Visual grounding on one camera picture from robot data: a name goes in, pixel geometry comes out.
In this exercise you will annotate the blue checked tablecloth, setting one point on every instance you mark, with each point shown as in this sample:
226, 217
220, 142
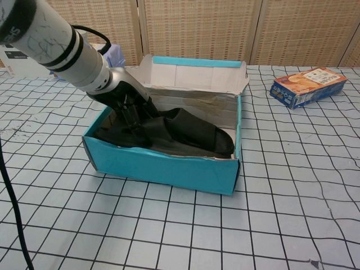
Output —
253, 211

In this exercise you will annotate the teal cardboard shoe box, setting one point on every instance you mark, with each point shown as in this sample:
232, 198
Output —
168, 171

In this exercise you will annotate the black slide sandal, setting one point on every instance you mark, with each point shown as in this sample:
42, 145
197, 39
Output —
112, 137
202, 123

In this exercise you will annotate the woven bamboo folding screen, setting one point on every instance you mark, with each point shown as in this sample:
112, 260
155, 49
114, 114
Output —
197, 28

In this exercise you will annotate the blue white tissue pack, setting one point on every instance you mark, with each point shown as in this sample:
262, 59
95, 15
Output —
116, 56

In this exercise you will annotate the orange blue snack box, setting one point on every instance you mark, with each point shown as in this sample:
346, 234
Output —
306, 84

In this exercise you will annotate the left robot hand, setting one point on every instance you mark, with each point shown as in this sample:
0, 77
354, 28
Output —
129, 90

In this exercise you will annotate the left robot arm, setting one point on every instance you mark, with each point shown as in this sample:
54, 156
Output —
56, 42

